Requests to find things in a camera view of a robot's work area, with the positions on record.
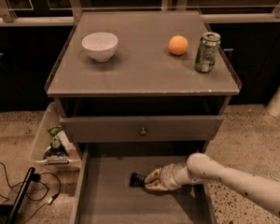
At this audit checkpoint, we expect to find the black flat device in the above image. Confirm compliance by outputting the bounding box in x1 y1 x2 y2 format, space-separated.
5 167 35 224

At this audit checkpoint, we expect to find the grey drawer cabinet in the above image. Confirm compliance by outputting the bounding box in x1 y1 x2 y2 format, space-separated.
47 11 241 152

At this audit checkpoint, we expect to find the clear plastic storage bin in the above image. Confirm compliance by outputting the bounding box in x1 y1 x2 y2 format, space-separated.
29 103 81 172

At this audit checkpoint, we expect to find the orange fruit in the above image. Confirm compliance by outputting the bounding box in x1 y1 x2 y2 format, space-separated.
168 35 189 55

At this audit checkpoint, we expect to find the brass drawer knob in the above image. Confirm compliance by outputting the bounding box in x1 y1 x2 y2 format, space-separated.
139 128 147 136

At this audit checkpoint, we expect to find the black rxbar chocolate bar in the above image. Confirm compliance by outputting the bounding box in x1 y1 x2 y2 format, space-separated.
130 173 146 188

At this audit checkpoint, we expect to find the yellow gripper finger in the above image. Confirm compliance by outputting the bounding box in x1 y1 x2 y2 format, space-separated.
145 183 168 191
145 168 161 184

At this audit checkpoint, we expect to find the grey top drawer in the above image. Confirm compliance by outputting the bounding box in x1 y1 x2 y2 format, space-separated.
60 116 223 143

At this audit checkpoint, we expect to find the metal railing frame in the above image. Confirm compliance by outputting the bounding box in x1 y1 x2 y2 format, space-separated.
0 0 280 26

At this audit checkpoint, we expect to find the green soda can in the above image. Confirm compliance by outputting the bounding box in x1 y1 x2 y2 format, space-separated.
194 32 221 73

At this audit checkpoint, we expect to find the white ceramic bowl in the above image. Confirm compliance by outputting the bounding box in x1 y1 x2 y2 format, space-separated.
81 32 119 63

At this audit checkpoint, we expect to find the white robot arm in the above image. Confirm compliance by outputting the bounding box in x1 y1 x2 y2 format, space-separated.
145 153 280 218

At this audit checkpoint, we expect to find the open grey middle drawer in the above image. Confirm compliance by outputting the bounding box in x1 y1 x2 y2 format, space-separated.
70 142 217 224

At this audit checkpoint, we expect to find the black cable on floor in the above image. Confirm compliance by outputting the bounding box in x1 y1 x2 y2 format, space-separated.
0 161 63 224

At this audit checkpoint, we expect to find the green snack bag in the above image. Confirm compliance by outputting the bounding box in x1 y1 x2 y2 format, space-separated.
43 126 67 160

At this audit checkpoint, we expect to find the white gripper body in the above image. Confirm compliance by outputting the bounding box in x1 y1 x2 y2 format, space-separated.
160 163 189 190

